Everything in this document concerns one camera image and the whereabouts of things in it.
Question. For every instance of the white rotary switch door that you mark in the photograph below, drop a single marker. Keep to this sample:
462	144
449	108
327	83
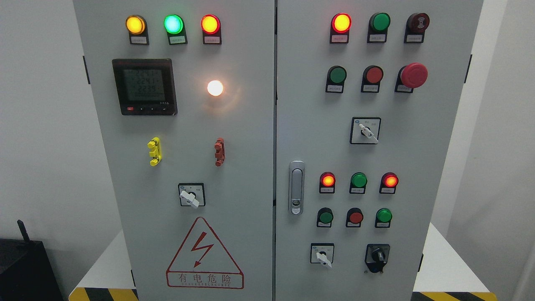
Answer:
192	194

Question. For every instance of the green lit indicator light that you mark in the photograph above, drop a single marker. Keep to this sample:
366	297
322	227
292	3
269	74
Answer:
175	29

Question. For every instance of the yellow indicator light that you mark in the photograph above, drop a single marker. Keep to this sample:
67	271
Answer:
137	29

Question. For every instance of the red lit indicator lower left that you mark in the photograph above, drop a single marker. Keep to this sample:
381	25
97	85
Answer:
327	183

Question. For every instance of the clear small lamp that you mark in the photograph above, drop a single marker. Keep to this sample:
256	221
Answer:
215	88

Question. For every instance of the green push button lower left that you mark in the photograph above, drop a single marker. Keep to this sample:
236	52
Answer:
324	217

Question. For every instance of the green push button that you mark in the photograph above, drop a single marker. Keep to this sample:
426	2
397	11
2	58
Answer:
336	77
324	217
383	219

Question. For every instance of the green indicator lower middle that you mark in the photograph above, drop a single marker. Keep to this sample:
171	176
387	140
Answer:
358	183

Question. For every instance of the grey left cabinet door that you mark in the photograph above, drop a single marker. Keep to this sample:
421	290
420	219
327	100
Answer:
239	193

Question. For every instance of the grey cabinet door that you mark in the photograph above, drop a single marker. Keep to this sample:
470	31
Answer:
239	193
314	127

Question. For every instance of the green push button upper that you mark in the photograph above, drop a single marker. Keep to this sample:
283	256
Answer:
336	77

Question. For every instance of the red push button lower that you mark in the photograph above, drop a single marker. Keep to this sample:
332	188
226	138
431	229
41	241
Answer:
354	217

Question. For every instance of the red push button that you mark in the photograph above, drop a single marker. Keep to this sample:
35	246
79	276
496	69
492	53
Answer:
354	217
371	79

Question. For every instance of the grey right cabinet door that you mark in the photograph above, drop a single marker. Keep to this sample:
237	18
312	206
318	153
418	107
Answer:
314	127

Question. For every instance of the red lit indicator lower right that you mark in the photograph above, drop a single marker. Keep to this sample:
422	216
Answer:
389	183

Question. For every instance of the red push button upper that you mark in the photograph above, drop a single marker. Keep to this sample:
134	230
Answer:
371	79

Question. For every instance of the red electric warning sticker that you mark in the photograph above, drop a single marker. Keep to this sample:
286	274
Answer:
202	261

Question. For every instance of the green push button lower right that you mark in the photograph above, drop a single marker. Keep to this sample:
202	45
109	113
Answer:
383	219

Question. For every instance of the red lit indicator light left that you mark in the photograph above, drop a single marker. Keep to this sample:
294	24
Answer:
211	30

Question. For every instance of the black digital power meter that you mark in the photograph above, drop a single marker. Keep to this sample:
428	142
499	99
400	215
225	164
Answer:
145	86

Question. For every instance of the red lit indicator top right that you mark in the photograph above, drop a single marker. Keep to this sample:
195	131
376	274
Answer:
339	30

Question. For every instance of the red emergency stop button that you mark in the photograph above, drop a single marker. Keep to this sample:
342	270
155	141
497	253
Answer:
411	76

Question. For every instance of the green unlit indicator top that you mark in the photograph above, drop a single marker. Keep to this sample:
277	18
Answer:
378	28

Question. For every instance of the dark red buzzer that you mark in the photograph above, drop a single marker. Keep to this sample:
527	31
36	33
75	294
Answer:
416	25

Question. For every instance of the white platform with hazard stripes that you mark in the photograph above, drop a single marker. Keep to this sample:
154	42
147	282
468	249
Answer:
443	275

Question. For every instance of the black box with antenna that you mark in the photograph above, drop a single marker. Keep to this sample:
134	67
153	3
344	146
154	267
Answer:
25	270

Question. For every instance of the silver door latch handle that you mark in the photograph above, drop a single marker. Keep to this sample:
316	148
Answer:
296	185

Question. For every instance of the white rotary switch upper right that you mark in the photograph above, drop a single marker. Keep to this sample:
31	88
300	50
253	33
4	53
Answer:
365	130

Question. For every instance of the white rotary switch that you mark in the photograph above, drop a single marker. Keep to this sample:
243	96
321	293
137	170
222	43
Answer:
365	130
322	253

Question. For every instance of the white rotary switch lower right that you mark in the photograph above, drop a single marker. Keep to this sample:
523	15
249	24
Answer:
322	253

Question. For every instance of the black selector switch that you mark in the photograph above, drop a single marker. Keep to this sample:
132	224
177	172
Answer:
376	257

